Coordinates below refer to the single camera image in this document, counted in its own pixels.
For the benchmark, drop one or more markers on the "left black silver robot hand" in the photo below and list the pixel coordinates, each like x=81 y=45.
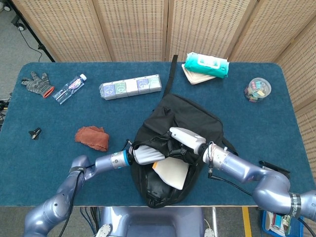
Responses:
x=148 y=155

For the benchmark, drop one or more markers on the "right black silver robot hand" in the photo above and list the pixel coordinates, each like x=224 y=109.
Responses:
x=187 y=139

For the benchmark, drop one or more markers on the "black fabric backpack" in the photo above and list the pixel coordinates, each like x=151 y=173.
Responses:
x=190 y=113

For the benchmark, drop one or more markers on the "yellow-edged white notebook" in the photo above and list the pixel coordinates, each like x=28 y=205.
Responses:
x=172 y=172

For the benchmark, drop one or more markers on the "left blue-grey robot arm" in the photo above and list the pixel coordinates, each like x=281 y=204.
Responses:
x=56 y=205

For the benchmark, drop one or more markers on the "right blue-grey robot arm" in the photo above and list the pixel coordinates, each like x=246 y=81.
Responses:
x=269 y=185

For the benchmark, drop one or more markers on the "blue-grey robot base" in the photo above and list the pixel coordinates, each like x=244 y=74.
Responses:
x=153 y=222

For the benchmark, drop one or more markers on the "rust brown cloth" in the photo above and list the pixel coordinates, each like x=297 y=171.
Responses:
x=92 y=138

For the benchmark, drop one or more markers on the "beige lidded container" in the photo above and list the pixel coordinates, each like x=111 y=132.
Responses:
x=197 y=78

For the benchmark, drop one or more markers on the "wrapped pack of tissue boxes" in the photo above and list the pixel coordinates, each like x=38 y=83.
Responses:
x=130 y=87

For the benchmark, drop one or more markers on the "blue carpet table mat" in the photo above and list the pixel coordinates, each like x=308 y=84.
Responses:
x=259 y=128

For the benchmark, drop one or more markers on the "teal wet wipes pack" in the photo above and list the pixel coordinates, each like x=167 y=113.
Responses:
x=207 y=64

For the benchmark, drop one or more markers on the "clear jar of binder clips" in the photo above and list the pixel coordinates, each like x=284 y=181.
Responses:
x=258 y=90

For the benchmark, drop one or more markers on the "clear plastic water bottle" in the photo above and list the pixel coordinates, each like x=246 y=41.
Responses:
x=69 y=89

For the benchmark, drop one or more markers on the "small black binder clip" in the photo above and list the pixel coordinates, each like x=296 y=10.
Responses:
x=35 y=133

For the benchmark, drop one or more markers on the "blue box on floor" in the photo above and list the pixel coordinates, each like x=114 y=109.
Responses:
x=271 y=223

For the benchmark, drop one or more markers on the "grey striped work glove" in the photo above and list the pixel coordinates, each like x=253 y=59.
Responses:
x=35 y=82

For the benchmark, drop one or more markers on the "black tripod stand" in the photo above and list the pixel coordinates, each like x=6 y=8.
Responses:
x=37 y=42

